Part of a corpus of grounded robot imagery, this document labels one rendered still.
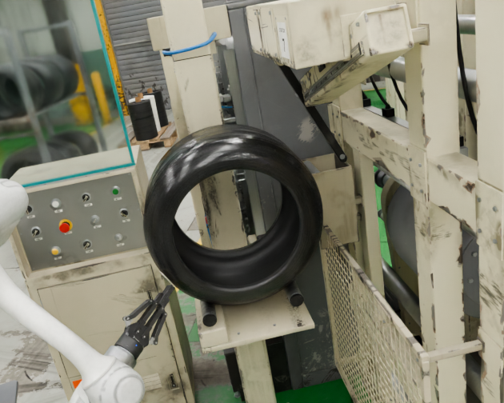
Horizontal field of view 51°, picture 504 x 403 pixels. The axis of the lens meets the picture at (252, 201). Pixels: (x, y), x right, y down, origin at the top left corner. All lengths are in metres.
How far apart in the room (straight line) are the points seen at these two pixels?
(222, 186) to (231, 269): 0.30
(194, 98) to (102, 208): 0.68
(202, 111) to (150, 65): 9.40
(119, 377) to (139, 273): 1.02
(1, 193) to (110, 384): 0.60
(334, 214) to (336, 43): 0.85
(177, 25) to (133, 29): 9.44
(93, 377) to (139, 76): 10.19
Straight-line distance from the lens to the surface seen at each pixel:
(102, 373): 1.35
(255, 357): 2.25
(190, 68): 1.81
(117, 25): 11.36
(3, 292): 1.48
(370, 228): 2.03
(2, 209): 1.56
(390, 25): 1.18
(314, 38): 1.22
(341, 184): 1.91
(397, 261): 2.43
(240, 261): 1.91
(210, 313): 1.68
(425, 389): 1.35
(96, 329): 2.44
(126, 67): 11.39
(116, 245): 2.30
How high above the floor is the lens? 1.80
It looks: 21 degrees down
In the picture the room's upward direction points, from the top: 10 degrees counter-clockwise
